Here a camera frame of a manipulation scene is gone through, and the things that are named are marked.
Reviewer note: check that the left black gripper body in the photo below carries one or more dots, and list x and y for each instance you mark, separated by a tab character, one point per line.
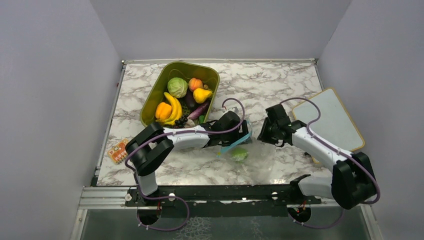
229	138

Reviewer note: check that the olive green plastic bin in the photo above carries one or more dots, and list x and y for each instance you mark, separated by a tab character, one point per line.
180	69

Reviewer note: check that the white board with yellow rim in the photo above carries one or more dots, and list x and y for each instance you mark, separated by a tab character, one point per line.
335	124

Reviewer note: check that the clear zip top bag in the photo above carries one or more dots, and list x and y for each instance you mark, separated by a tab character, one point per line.
256	169

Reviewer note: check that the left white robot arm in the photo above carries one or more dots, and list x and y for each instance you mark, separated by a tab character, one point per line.
148	150

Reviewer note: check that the yellow fake banana bunch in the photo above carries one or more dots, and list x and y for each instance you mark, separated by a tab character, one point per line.
176	110

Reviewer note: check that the yellow fake lemon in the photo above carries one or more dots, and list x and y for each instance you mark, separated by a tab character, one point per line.
200	95

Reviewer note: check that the white red fake radish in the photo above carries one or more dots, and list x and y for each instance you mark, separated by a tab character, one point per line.
189	124

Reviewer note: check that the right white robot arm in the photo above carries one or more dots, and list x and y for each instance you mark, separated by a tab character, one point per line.
352	181

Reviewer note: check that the purple fake eggplant in bin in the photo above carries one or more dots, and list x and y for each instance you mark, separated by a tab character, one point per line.
203	108

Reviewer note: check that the dark fake grape bunch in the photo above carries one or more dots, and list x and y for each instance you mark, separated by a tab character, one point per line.
181	122

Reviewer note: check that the green fake lime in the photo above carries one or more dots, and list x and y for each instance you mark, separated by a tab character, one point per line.
239	154

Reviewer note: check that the dark fake eggplant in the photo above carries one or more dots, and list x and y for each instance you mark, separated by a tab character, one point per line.
190	101

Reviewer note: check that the black mounting rail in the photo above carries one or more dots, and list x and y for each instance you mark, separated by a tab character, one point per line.
216	201

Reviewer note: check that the orange fake bell pepper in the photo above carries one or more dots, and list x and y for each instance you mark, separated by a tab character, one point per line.
163	111

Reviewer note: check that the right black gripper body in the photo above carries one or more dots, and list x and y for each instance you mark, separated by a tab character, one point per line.
269	134

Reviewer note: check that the orange fake peach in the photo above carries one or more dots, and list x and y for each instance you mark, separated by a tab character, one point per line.
194	84

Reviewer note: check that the orange snack packet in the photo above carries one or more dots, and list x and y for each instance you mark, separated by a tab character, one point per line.
117	153

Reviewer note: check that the green fake cabbage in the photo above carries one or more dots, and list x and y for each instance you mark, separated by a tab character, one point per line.
177	87

